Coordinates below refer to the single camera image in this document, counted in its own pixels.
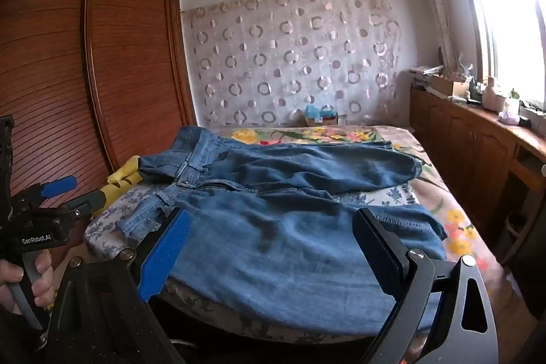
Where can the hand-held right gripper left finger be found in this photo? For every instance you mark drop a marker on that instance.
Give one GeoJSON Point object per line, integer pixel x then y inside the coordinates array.
{"type": "Point", "coordinates": [164, 253]}

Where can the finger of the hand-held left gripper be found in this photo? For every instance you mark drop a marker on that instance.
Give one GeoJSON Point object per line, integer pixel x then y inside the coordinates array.
{"type": "Point", "coordinates": [59, 185]}
{"type": "Point", "coordinates": [97, 197]}

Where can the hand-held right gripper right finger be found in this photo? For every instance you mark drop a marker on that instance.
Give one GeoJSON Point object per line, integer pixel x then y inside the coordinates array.
{"type": "Point", "coordinates": [377, 257]}

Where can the blue denim pants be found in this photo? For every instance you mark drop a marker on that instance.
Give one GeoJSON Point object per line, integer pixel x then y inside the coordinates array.
{"type": "Point", "coordinates": [277, 236]}

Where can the person's left hand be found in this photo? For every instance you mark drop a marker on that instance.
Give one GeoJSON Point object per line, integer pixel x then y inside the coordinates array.
{"type": "Point", "coordinates": [42, 276]}

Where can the yellow plush toy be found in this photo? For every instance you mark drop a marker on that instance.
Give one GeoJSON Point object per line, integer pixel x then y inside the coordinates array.
{"type": "Point", "coordinates": [123, 176]}

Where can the bed with floral sheet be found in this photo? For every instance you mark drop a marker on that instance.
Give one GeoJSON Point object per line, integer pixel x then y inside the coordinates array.
{"type": "Point", "coordinates": [448, 193]}

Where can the wooden headboard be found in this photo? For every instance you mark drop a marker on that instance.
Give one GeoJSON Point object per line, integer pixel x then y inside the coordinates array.
{"type": "Point", "coordinates": [128, 61]}

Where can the wooden side cabinet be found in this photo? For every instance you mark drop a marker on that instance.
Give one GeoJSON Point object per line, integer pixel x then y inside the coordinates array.
{"type": "Point", "coordinates": [469, 142]}

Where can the blue and white box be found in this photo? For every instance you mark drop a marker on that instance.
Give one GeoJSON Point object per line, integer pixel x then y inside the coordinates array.
{"type": "Point", "coordinates": [318, 116]}

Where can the cardboard box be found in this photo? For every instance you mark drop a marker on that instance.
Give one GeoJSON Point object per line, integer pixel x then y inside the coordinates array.
{"type": "Point", "coordinates": [448, 87]}

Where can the stack of papers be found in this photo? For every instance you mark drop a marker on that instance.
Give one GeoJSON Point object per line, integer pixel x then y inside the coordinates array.
{"type": "Point", "coordinates": [422, 74]}

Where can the circle patterned curtain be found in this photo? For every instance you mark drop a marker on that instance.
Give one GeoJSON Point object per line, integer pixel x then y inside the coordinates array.
{"type": "Point", "coordinates": [277, 61]}

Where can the white drape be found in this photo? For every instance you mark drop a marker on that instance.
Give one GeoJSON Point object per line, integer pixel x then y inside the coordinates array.
{"type": "Point", "coordinates": [431, 6]}

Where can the window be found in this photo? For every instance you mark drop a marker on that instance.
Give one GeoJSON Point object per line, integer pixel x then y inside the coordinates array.
{"type": "Point", "coordinates": [512, 27]}

